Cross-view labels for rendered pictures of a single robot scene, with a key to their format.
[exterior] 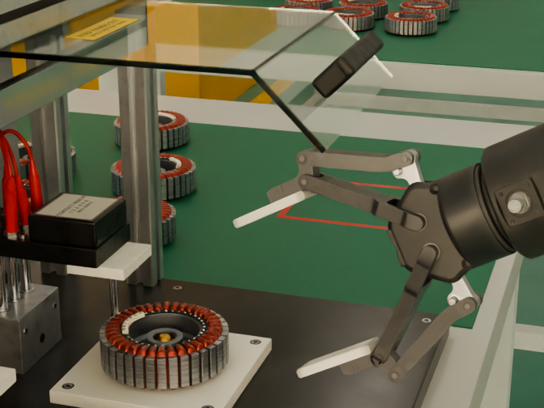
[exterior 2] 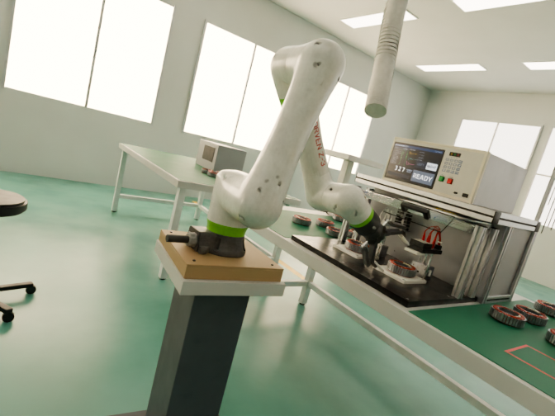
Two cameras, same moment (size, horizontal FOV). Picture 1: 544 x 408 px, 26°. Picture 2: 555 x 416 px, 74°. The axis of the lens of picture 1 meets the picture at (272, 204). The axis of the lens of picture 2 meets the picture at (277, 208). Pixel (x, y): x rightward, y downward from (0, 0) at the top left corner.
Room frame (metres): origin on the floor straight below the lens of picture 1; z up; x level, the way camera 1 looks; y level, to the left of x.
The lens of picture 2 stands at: (1.31, -1.38, 1.14)
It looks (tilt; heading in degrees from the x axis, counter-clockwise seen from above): 9 degrees down; 125
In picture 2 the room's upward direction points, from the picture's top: 15 degrees clockwise
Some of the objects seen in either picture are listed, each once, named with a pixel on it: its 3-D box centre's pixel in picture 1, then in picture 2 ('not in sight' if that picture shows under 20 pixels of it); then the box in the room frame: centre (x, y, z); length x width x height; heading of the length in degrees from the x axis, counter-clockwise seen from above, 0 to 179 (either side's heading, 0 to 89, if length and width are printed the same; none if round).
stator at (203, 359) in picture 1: (164, 343); (401, 268); (0.93, 0.09, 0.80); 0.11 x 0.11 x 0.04
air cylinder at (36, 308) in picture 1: (17, 325); (421, 269); (0.97, 0.23, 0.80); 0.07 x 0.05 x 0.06; 163
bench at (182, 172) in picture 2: not in sight; (192, 205); (-1.39, 1.03, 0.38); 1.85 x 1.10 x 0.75; 163
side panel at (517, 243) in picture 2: not in sight; (507, 265); (1.24, 0.42, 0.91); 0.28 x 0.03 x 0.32; 73
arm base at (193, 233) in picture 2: not in sight; (207, 238); (0.54, -0.61, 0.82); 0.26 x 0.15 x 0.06; 73
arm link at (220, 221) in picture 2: not in sight; (234, 202); (0.57, -0.56, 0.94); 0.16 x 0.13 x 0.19; 157
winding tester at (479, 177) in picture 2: not in sight; (452, 174); (0.92, 0.43, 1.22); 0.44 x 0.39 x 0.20; 163
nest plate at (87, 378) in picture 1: (165, 368); (399, 274); (0.93, 0.09, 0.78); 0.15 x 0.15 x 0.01; 73
